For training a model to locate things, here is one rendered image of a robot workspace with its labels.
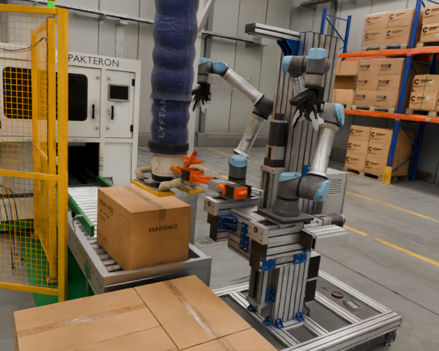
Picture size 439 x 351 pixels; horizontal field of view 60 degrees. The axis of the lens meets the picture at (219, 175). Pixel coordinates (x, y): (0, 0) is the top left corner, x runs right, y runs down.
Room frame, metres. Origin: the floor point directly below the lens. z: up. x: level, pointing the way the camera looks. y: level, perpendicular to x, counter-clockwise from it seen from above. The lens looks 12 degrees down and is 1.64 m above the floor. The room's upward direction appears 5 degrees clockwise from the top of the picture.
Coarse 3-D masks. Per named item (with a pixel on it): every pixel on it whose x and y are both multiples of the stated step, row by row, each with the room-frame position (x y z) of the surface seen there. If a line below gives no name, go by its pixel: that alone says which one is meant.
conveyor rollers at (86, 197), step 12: (72, 192) 3.75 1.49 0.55; (84, 192) 3.80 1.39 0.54; (96, 192) 3.87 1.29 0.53; (84, 204) 3.38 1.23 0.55; (96, 204) 3.43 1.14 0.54; (96, 216) 3.09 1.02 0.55; (84, 228) 2.77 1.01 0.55; (96, 228) 2.81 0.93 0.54; (96, 240) 2.56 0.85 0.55; (96, 252) 2.38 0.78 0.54; (108, 264) 2.24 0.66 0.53
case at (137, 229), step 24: (120, 192) 2.46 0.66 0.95; (144, 192) 2.51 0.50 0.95; (120, 216) 2.20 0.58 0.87; (144, 216) 2.10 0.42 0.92; (168, 216) 2.20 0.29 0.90; (120, 240) 2.19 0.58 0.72; (144, 240) 2.11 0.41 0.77; (168, 240) 2.20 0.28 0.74; (120, 264) 2.18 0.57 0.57; (144, 264) 2.11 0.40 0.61
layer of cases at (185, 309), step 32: (128, 288) 1.93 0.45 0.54; (160, 288) 1.96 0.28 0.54; (192, 288) 1.99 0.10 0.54; (32, 320) 1.57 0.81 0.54; (64, 320) 1.59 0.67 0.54; (96, 320) 1.61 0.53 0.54; (128, 320) 1.63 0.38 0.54; (160, 320) 1.66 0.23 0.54; (192, 320) 1.68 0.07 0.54; (224, 320) 1.70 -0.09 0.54
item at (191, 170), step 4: (184, 168) 1.92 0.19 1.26; (188, 168) 1.94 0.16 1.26; (192, 168) 1.95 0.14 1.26; (184, 172) 1.88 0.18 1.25; (188, 172) 1.86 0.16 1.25; (192, 172) 1.86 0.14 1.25; (196, 172) 1.88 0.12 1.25; (200, 172) 1.89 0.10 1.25; (180, 176) 1.91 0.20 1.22; (184, 176) 1.88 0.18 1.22; (188, 176) 1.87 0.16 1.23; (188, 180) 1.86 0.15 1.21; (192, 180) 1.86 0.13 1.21; (196, 180) 1.88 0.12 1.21
